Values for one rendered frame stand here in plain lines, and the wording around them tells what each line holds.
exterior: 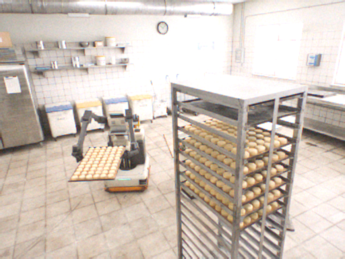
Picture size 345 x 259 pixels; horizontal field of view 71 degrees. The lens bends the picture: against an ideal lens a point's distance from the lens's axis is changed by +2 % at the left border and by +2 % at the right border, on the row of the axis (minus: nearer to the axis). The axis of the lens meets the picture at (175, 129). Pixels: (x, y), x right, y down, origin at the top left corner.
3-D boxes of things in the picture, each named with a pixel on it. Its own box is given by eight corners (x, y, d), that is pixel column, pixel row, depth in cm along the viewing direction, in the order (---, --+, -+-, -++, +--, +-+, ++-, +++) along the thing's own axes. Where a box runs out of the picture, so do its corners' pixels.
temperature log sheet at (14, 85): (21, 92, 466) (17, 75, 455) (21, 92, 464) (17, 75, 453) (7, 93, 457) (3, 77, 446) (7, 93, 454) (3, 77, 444)
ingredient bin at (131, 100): (135, 127, 621) (132, 98, 595) (129, 120, 676) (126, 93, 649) (154, 123, 642) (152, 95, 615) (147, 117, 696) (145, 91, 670)
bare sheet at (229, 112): (178, 104, 162) (178, 102, 161) (223, 95, 181) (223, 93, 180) (246, 128, 113) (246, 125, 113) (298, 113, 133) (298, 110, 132)
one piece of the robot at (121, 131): (111, 139, 330) (108, 125, 323) (131, 138, 331) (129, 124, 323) (108, 144, 315) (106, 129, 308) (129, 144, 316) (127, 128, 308)
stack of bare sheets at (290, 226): (252, 195, 335) (252, 193, 334) (283, 198, 327) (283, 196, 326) (257, 226, 280) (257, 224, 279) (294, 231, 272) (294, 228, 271)
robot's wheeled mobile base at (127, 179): (114, 169, 409) (112, 156, 400) (151, 167, 410) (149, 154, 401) (104, 193, 346) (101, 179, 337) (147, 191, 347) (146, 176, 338)
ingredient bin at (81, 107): (83, 137, 567) (77, 105, 540) (79, 129, 620) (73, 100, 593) (106, 132, 590) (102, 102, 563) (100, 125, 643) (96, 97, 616)
